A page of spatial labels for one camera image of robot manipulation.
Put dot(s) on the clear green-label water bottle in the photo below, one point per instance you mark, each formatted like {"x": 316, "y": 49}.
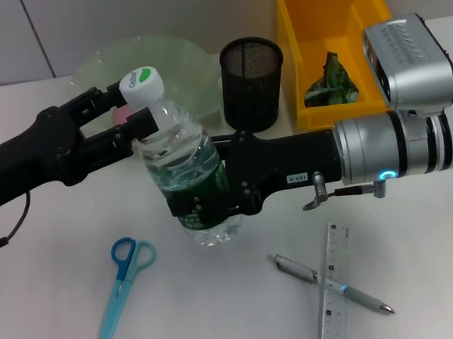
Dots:
{"x": 177, "y": 142}

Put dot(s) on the translucent green wavy fruit plate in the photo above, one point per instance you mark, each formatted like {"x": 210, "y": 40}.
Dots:
{"x": 179, "y": 63}

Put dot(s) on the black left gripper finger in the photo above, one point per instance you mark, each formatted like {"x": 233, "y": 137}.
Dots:
{"x": 144, "y": 123}

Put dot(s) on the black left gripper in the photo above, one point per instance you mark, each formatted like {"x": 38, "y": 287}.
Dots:
{"x": 26, "y": 165}

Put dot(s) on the clear plastic ruler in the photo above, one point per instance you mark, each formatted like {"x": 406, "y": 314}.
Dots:
{"x": 334, "y": 318}

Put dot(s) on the blue capped scissors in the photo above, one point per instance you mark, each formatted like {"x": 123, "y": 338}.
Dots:
{"x": 112, "y": 316}

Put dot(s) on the pink peach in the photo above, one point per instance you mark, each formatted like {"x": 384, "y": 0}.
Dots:
{"x": 120, "y": 115}

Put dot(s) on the black mesh pen holder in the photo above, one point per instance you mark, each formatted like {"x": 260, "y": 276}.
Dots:
{"x": 250, "y": 93}

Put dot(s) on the green plastic wrapper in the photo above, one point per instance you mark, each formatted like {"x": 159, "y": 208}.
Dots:
{"x": 332, "y": 90}

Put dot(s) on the yellow plastic bin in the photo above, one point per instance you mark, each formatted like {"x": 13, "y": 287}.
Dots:
{"x": 317, "y": 25}

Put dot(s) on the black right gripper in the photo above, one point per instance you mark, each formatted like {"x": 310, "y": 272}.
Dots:
{"x": 288, "y": 160}

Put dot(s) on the grey white ballpoint pen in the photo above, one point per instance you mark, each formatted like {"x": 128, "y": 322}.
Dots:
{"x": 362, "y": 296}

